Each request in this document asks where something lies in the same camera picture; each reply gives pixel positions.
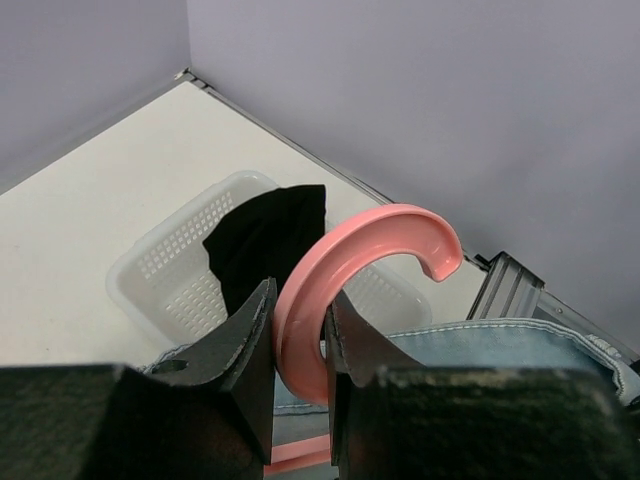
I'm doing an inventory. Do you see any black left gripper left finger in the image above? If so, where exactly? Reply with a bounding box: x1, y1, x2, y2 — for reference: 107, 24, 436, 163
1, 279, 277, 479

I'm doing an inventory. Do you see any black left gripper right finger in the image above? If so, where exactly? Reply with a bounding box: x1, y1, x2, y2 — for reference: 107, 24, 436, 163
323, 294, 636, 480

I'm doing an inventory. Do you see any pink plastic hanger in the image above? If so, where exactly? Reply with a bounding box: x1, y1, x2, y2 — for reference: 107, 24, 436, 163
265, 204, 464, 479

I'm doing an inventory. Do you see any light blue denim shirt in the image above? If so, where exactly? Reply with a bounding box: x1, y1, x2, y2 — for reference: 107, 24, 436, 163
143, 316, 639, 416

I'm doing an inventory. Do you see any black skirt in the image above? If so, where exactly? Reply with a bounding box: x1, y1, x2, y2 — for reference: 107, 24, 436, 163
203, 184, 326, 316

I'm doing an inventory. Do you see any white perforated plastic basket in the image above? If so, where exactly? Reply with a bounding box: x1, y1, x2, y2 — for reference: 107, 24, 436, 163
106, 171, 432, 349

